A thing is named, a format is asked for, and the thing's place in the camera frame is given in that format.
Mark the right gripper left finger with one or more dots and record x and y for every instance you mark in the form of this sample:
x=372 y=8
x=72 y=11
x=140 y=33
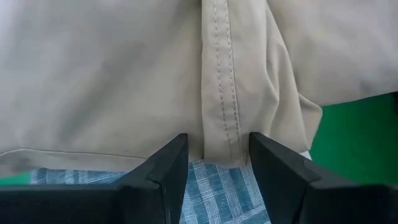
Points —
x=124 y=199

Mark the light blue garment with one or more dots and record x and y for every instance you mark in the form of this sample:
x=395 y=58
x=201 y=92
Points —
x=217 y=193

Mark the green table mat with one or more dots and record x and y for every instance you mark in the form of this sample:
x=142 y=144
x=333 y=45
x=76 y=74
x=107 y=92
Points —
x=357 y=140

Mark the beige garment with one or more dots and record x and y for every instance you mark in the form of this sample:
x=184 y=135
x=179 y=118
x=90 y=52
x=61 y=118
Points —
x=124 y=77

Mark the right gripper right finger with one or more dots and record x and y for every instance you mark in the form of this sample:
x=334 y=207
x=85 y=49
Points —
x=311 y=199

